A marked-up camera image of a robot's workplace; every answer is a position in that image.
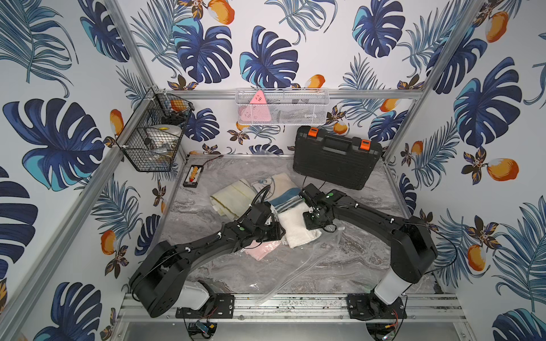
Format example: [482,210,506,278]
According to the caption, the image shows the pink towel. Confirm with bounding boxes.
[243,241,282,261]

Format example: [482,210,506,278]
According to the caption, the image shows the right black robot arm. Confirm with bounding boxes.
[299,184,438,305]

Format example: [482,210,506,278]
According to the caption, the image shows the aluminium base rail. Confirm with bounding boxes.
[118,294,467,323]

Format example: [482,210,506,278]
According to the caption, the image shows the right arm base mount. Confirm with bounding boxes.
[346,293,407,321]

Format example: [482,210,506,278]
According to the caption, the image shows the pink triangular object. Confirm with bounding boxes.
[239,90,272,124]

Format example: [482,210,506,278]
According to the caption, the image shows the black wire basket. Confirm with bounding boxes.
[115,88,195,173]

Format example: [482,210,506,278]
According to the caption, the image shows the clear mesh wall tray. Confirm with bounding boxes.
[235,88,330,126]

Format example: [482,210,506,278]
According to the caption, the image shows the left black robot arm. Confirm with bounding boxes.
[129,202,285,318]

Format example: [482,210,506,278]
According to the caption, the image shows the clear plastic vacuum bag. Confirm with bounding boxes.
[178,161,346,303]

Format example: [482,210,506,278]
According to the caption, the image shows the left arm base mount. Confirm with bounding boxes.
[174,282,235,319]

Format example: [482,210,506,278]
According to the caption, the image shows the blue white patterned towel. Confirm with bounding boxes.
[251,173,303,213]

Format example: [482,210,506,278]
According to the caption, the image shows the cream striped towel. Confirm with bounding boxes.
[210,179,257,220]

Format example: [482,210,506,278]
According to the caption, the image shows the small black battery box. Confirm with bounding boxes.
[183,165,203,188]

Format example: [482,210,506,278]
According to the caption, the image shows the black plastic tool case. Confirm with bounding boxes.
[293,126,382,190]

